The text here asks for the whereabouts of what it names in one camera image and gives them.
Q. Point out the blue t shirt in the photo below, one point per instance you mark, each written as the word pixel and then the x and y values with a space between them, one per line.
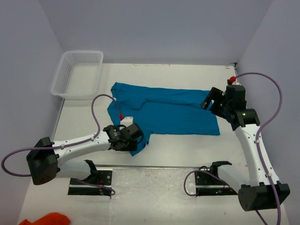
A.
pixel 162 111

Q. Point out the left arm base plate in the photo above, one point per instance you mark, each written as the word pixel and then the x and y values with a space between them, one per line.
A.
pixel 96 185

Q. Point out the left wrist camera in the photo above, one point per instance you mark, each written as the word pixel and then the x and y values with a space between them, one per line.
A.
pixel 126 120

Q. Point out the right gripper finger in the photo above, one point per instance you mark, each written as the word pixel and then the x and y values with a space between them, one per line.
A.
pixel 212 95
pixel 206 104

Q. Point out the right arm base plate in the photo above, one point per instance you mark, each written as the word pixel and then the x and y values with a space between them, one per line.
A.
pixel 209 186

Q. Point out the white plastic basket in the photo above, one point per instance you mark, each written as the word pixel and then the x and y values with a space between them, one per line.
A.
pixel 78 74

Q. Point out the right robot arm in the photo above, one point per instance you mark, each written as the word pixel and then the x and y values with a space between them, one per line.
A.
pixel 262 190

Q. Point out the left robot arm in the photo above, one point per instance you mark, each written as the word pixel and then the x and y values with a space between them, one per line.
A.
pixel 49 160

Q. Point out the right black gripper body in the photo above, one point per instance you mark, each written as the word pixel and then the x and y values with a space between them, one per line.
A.
pixel 216 103

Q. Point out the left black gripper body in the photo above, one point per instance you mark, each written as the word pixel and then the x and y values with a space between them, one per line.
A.
pixel 139 135

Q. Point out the orange t shirt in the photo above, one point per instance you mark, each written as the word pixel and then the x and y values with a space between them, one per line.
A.
pixel 49 219

